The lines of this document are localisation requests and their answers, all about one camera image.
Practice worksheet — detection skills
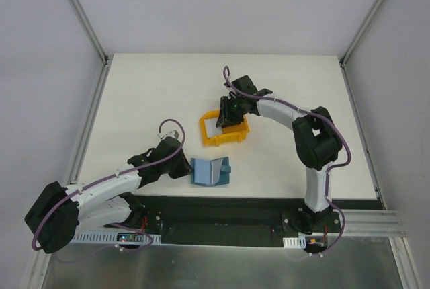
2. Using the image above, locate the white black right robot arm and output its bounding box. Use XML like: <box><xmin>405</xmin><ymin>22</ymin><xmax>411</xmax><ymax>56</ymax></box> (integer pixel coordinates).
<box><xmin>216</xmin><ymin>75</ymin><xmax>343</xmax><ymax>232</ymax></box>

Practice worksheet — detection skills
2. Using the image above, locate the white slotted cable duct left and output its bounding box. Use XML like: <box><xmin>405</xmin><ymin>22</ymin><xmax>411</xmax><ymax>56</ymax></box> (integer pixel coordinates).
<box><xmin>71</xmin><ymin>230</ymin><xmax>161</xmax><ymax>245</ymax></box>

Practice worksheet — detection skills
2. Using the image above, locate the blue leather card holder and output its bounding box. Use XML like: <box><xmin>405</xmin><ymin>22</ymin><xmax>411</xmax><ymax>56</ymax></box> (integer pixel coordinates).
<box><xmin>191</xmin><ymin>157</ymin><xmax>232</xmax><ymax>187</ymax></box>

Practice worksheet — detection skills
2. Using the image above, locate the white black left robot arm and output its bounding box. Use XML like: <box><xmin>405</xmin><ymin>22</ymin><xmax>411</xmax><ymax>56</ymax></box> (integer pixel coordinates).
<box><xmin>24</xmin><ymin>136</ymin><xmax>192</xmax><ymax>254</ymax></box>

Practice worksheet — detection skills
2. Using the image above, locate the yellow plastic bin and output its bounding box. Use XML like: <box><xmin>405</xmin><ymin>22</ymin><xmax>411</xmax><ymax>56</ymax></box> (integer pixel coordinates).
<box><xmin>199</xmin><ymin>110</ymin><xmax>250</xmax><ymax>146</ymax></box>

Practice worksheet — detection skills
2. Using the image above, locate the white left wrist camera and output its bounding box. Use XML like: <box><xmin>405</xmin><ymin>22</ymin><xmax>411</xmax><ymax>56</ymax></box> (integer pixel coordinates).
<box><xmin>157</xmin><ymin>130</ymin><xmax>179</xmax><ymax>140</ymax></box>

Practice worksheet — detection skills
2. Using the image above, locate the aluminium frame rail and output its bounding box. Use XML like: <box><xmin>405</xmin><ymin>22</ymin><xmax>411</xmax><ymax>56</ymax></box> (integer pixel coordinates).
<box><xmin>339</xmin><ymin>0</ymin><xmax>387</xmax><ymax>68</ymax></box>
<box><xmin>67</xmin><ymin>0</ymin><xmax>110</xmax><ymax>65</ymax></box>

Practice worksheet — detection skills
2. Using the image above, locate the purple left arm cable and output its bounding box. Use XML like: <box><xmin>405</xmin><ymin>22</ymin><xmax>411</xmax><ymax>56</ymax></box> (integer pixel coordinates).
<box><xmin>31</xmin><ymin>119</ymin><xmax>185</xmax><ymax>252</ymax></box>

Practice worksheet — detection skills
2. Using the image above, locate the white slotted cable duct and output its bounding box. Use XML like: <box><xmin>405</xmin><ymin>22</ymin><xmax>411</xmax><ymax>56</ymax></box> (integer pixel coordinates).
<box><xmin>71</xmin><ymin>230</ymin><xmax>161</xmax><ymax>245</ymax></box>
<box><xmin>282</xmin><ymin>236</ymin><xmax>306</xmax><ymax>249</ymax></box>

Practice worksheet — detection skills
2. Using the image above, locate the white slotted cable duct right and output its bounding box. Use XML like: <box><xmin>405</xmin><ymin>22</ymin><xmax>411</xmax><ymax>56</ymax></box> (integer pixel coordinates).
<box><xmin>282</xmin><ymin>236</ymin><xmax>306</xmax><ymax>249</ymax></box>

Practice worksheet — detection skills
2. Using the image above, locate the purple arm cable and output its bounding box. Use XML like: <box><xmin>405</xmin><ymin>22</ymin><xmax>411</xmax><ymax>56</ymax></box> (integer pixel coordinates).
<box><xmin>31</xmin><ymin>119</ymin><xmax>185</xmax><ymax>252</ymax></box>
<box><xmin>222</xmin><ymin>65</ymin><xmax>353</xmax><ymax>212</ymax></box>

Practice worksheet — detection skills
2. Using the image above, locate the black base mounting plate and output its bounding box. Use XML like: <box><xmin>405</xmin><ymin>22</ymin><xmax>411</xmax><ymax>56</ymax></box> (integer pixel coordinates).
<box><xmin>122</xmin><ymin>196</ymin><xmax>344</xmax><ymax>248</ymax></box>

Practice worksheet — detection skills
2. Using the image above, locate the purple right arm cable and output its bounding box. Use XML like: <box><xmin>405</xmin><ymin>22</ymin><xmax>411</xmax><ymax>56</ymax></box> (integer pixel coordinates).
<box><xmin>222</xmin><ymin>65</ymin><xmax>353</xmax><ymax>212</ymax></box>

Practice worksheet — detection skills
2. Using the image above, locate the stack of white cards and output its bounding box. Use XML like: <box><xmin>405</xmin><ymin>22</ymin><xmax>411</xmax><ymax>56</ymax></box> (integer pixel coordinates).
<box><xmin>204</xmin><ymin>118</ymin><xmax>223</xmax><ymax>138</ymax></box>

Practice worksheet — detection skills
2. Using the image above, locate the aluminium frame rail right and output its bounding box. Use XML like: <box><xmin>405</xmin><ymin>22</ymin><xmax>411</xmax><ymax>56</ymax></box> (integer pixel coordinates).
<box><xmin>339</xmin><ymin>0</ymin><xmax>387</xmax><ymax>68</ymax></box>

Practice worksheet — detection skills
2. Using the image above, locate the aluminium frame rail left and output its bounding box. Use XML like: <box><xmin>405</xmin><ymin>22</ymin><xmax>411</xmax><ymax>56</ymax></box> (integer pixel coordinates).
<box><xmin>67</xmin><ymin>0</ymin><xmax>110</xmax><ymax>65</ymax></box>

